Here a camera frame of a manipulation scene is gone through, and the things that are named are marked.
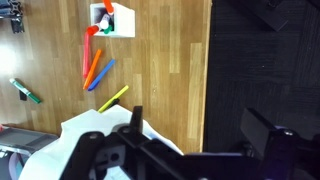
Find white plastic drawer unit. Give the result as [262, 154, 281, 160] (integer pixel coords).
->
[18, 104, 185, 180]

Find green marker with white cap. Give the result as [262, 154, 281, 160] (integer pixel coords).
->
[8, 77, 43, 105]

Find black stand foot bar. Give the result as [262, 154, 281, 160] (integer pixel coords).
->
[233, 0, 290, 33]

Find small black block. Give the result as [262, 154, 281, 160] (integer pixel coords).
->
[18, 89, 28, 102]

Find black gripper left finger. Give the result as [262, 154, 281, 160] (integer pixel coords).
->
[114, 105, 149, 144]

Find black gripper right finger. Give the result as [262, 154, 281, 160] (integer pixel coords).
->
[240, 107, 299, 161]

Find long orange marker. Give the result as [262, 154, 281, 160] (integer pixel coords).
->
[82, 48, 103, 91]

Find white purple marker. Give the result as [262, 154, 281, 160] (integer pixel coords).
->
[99, 13, 112, 30]

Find black aluminium extrusion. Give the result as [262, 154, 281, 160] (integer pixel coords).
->
[0, 0, 26, 34]

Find orange-red marker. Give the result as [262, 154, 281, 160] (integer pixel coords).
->
[102, 0, 115, 16]

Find white pen holder box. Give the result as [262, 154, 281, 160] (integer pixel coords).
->
[89, 2, 136, 39]

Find short red marker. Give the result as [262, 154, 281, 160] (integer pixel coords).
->
[86, 23, 101, 37]

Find long red marker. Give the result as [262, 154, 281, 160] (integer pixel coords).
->
[82, 32, 92, 80]

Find yellow marker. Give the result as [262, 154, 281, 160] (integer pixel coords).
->
[97, 84, 130, 114]

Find blue marker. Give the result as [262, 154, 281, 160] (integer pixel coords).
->
[87, 58, 116, 92]

